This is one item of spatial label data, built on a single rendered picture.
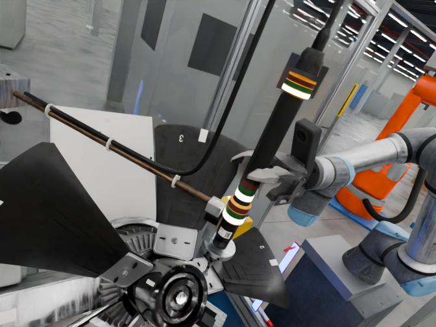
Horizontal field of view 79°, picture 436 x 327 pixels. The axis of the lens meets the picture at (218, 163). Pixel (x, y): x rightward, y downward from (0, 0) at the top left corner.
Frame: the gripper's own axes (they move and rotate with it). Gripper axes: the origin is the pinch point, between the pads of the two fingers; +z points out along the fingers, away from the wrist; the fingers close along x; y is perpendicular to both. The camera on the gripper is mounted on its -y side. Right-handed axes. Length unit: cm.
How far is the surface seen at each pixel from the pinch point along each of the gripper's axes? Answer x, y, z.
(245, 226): 21, 43, -41
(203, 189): 9.7, 13.0, -2.0
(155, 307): -5.4, 25.5, 11.7
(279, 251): 65, 147, -182
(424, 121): 278, 1, -1086
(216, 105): 70, 13, -45
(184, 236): 4.9, 21.5, 2.2
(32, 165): 11.7, 8.2, 28.6
